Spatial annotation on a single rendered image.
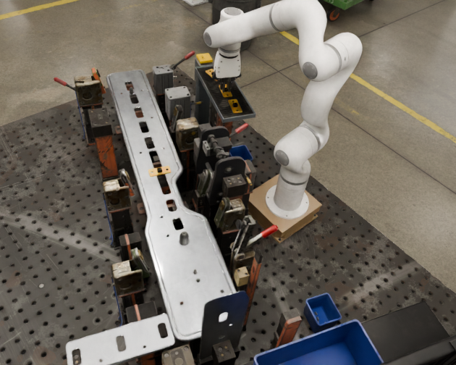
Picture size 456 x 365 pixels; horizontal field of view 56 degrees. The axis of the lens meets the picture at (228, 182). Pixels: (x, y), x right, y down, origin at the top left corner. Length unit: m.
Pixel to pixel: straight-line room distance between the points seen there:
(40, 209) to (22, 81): 2.18
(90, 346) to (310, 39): 1.07
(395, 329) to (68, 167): 1.56
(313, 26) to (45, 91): 2.90
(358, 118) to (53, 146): 2.50
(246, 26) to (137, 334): 1.03
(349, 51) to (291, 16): 0.20
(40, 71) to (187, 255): 3.00
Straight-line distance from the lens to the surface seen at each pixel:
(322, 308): 1.76
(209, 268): 1.42
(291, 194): 1.78
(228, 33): 1.54
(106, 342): 1.33
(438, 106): 4.32
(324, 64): 1.30
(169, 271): 1.42
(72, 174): 2.15
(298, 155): 1.55
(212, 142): 1.54
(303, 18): 1.37
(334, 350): 1.33
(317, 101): 1.44
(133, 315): 1.38
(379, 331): 1.41
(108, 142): 1.93
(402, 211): 3.20
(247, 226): 1.27
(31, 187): 2.14
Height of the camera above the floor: 2.21
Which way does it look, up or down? 47 degrees down
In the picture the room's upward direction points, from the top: 7 degrees clockwise
